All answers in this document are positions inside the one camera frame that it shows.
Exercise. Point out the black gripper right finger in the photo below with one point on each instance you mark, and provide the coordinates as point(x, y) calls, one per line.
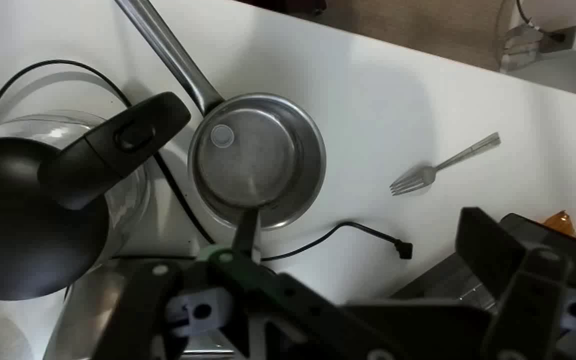
point(529, 301)

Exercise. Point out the silver metal fork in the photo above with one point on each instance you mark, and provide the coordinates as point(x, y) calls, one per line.
point(420, 177)

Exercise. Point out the stainless steel saucepan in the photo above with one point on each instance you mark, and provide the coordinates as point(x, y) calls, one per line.
point(254, 160)

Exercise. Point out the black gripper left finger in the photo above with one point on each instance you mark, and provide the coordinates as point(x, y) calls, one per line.
point(168, 301)

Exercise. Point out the silver metal fixture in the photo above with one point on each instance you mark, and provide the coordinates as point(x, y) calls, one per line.
point(534, 42)

